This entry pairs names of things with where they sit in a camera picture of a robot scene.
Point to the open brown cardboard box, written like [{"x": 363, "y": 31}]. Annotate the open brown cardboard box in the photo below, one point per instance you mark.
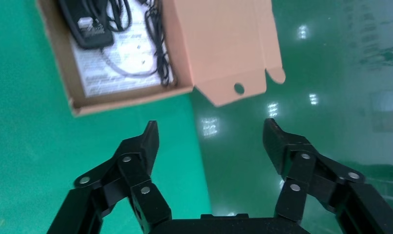
[{"x": 222, "y": 48}]

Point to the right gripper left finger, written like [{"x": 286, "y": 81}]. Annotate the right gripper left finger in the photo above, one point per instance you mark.
[{"x": 132, "y": 181}]

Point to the white printed paper sheet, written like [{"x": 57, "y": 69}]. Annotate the white printed paper sheet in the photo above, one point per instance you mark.
[{"x": 125, "y": 61}]

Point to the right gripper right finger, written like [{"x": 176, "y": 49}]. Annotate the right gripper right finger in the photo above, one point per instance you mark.
[{"x": 296, "y": 161}]

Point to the green table mat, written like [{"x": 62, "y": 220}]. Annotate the green table mat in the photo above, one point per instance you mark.
[{"x": 38, "y": 145}]

